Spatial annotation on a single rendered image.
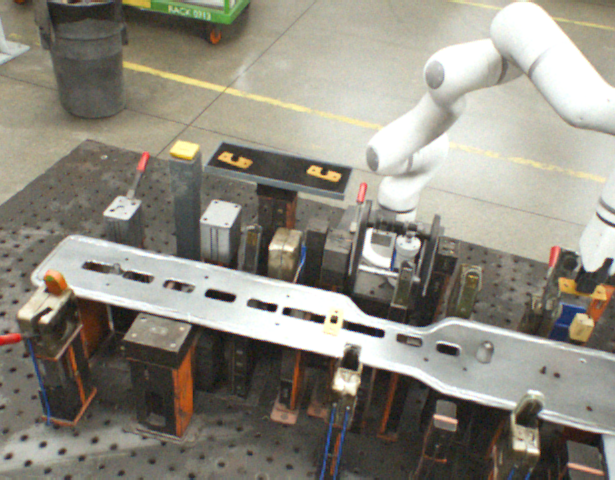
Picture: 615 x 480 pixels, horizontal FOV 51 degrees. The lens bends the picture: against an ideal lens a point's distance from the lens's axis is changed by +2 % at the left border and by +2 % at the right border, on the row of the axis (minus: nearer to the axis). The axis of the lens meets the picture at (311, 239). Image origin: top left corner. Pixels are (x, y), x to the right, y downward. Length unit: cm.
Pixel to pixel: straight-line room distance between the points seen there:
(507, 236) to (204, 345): 232
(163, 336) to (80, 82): 291
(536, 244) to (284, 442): 229
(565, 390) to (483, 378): 17
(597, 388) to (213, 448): 87
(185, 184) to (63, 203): 70
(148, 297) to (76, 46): 269
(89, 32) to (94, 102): 45
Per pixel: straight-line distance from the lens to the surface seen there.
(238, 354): 154
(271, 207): 167
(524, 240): 359
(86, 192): 237
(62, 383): 158
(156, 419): 161
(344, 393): 129
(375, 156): 169
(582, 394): 150
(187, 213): 179
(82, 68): 409
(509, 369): 148
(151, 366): 143
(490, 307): 205
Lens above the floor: 206
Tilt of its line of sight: 39 degrees down
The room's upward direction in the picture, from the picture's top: 7 degrees clockwise
